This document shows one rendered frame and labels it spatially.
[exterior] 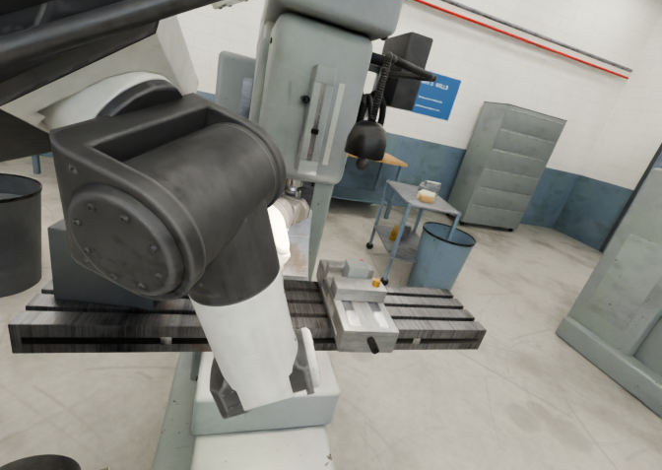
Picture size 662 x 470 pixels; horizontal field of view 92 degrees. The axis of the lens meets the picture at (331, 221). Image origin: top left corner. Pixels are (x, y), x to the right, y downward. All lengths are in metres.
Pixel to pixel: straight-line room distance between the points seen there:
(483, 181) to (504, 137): 0.73
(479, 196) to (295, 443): 5.28
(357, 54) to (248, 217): 0.52
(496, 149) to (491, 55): 1.51
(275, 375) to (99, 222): 0.23
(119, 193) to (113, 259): 0.05
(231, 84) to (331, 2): 0.55
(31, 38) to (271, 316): 0.25
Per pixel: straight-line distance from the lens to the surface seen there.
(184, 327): 0.88
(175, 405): 1.66
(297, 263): 1.21
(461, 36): 5.97
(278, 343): 0.35
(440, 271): 2.99
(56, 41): 0.24
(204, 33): 5.02
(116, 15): 0.23
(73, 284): 0.96
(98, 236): 0.25
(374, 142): 0.56
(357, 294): 0.91
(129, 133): 0.26
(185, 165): 0.24
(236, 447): 0.92
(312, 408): 0.91
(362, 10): 0.70
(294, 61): 0.69
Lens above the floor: 1.50
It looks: 20 degrees down
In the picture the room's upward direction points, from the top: 14 degrees clockwise
